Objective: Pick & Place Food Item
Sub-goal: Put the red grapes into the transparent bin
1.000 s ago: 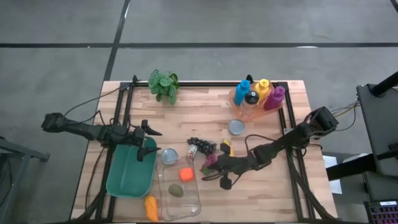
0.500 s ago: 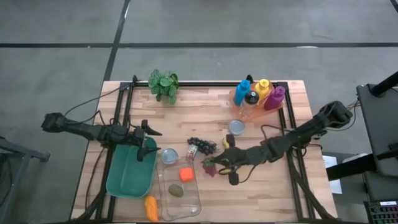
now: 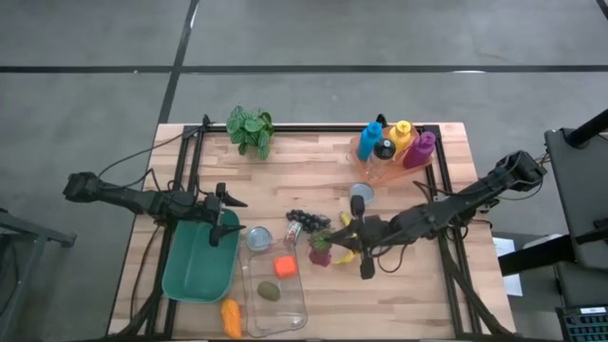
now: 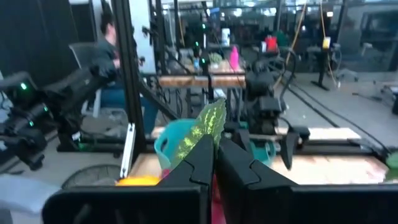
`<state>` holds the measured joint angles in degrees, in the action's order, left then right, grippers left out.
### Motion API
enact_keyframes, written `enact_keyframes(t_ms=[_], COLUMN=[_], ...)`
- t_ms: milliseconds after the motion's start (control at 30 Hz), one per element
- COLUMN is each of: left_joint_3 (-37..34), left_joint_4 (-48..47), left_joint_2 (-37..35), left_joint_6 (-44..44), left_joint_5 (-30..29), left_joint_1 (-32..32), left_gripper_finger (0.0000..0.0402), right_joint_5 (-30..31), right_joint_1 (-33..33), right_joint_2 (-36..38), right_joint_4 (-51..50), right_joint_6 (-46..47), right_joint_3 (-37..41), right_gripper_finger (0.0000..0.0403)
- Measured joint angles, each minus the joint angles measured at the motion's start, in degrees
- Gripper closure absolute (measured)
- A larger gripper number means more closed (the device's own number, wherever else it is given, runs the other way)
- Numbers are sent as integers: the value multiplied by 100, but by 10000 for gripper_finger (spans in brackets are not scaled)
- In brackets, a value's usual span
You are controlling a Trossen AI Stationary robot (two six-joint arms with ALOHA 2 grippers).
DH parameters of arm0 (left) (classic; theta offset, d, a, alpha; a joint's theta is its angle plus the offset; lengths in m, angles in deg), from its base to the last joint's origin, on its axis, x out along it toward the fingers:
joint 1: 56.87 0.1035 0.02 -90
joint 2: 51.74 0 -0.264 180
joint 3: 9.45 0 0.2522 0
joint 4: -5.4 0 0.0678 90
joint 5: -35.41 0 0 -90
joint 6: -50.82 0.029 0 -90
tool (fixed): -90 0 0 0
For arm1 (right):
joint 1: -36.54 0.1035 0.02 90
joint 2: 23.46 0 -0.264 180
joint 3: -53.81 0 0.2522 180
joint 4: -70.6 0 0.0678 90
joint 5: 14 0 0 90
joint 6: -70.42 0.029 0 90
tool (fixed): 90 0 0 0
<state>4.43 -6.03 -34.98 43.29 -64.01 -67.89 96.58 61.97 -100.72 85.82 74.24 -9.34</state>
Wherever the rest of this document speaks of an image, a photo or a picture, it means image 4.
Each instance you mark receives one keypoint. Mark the white bottle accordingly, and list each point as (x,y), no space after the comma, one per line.
(225,37)

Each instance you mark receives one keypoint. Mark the person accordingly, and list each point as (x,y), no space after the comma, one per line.
(105,56)

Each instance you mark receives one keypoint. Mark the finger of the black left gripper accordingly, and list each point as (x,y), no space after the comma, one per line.
(290,149)
(244,140)

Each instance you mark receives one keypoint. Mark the grey office chair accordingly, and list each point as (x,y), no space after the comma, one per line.
(82,53)

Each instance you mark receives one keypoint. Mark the pink bottle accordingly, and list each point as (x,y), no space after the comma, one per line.
(234,59)

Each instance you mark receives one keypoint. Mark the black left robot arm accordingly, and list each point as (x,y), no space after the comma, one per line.
(259,84)

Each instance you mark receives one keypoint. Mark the wooden background table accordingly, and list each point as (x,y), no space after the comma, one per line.
(186,81)

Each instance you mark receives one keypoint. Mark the green plastic bin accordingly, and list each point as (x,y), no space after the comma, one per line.
(171,137)

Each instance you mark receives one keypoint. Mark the yellow banana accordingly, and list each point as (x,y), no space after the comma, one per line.
(136,181)

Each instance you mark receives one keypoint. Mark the yellow hanging box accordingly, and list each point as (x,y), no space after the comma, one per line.
(326,43)

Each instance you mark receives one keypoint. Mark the black neighbouring robot arm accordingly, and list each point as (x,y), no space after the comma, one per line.
(62,99)

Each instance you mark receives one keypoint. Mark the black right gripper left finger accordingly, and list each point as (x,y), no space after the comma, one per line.
(140,205)

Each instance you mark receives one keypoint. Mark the small potted plant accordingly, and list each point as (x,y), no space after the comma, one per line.
(215,59)

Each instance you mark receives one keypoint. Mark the red container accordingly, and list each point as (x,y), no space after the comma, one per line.
(270,43)

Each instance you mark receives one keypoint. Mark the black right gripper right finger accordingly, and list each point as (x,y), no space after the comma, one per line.
(295,205)

